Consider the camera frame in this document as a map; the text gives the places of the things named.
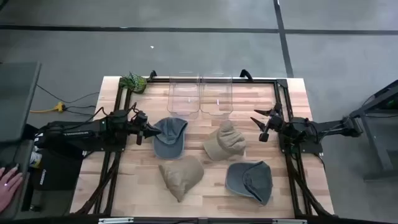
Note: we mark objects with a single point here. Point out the person's hand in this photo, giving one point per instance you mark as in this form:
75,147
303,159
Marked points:
9,186

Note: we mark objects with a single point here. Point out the grey side desk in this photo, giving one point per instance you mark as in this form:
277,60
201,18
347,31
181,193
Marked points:
15,161

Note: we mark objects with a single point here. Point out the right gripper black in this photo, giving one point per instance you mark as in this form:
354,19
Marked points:
275,119

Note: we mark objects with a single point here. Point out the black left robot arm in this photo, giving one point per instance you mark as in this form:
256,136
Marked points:
77,133

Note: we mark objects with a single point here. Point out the white yellow bottle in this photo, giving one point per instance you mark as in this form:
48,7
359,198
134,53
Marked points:
35,159

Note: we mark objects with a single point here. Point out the blue denim cap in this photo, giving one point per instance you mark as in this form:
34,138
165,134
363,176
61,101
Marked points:
248,180
169,137

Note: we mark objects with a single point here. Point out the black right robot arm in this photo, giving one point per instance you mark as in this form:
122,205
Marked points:
326,127

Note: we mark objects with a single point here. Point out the black metal table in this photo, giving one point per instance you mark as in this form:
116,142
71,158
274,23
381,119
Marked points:
374,140

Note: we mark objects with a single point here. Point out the dark grey flat panel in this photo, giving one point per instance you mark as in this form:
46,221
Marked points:
17,99

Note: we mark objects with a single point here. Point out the black aluminium table frame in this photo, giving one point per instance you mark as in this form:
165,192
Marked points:
217,80

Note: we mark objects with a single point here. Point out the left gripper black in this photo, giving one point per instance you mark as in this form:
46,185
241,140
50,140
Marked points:
140,122

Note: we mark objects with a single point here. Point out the clear plastic bin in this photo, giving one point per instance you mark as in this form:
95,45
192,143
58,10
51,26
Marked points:
216,104
183,102

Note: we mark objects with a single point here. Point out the tan cotton cap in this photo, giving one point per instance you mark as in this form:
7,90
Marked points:
182,175
227,140

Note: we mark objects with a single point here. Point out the black mat with logo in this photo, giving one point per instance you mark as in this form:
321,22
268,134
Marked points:
59,171

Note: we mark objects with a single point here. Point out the silver metal bracket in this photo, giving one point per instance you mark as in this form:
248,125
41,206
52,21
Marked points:
289,221
115,221

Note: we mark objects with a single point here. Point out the green plant decoration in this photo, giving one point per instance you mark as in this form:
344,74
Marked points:
133,82

